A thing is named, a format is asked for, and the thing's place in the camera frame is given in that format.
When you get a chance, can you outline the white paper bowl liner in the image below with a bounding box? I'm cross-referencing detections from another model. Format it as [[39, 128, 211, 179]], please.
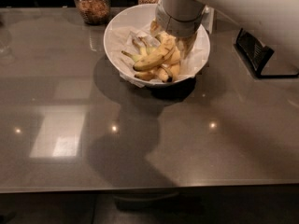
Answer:
[[110, 12, 209, 89]]

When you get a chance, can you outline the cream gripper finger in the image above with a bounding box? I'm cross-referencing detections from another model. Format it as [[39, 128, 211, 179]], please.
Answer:
[[149, 20, 164, 37], [176, 34, 197, 59]]

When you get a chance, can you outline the white stand behind bowl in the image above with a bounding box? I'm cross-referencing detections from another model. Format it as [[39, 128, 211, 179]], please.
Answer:
[[202, 6, 215, 34]]

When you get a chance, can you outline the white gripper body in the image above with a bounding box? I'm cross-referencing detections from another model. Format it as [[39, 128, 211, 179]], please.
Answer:
[[155, 0, 206, 38]]

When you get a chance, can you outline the white bowl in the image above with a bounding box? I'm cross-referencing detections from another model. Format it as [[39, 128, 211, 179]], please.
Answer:
[[103, 3, 211, 89]]

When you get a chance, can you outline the left glass jar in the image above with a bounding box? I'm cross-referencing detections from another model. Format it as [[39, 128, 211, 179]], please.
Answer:
[[74, 0, 110, 25]]

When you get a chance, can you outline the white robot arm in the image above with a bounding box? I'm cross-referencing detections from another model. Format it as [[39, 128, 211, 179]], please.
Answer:
[[156, 0, 299, 67]]

